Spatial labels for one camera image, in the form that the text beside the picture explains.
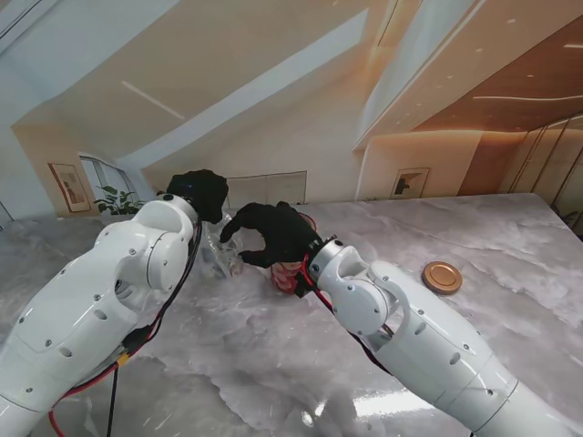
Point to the round gold tin lid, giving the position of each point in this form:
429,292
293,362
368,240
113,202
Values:
442,277

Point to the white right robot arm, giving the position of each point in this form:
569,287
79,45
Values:
410,337

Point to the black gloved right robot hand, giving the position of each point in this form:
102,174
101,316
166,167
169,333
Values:
284,232

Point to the framed picture with dark shape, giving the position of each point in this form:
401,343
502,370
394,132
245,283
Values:
410,183

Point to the large green potted plant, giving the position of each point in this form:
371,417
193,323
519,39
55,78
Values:
114,202

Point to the clear plastic bag of tea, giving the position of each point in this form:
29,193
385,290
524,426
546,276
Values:
218,259

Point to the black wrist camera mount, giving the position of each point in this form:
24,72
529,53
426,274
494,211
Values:
301,282

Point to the white panelled wall cabinet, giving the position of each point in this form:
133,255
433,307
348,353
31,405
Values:
282,186

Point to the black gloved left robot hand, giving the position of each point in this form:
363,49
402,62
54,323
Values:
205,193

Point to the arched window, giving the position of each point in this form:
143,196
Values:
107,175

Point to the framed picture with beige shapes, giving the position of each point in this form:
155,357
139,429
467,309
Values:
70,187

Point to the red floral tea tin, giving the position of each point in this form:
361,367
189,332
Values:
284,280

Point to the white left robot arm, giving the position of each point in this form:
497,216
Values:
91,296

